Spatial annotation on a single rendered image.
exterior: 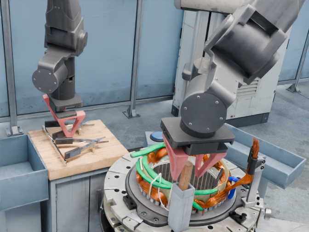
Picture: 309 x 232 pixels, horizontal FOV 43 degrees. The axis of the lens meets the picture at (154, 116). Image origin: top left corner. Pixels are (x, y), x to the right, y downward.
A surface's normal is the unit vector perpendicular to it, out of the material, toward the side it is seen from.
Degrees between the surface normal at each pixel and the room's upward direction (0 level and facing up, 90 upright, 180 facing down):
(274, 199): 0
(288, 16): 74
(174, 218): 90
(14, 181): 90
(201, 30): 90
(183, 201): 90
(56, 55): 11
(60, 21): 114
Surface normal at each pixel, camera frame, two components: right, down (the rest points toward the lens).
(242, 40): -0.04, 0.28
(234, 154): -0.66, 0.28
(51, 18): -0.24, 0.75
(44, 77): -0.18, 0.49
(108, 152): 0.10, -0.89
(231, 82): 0.55, -0.62
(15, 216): 0.50, 0.44
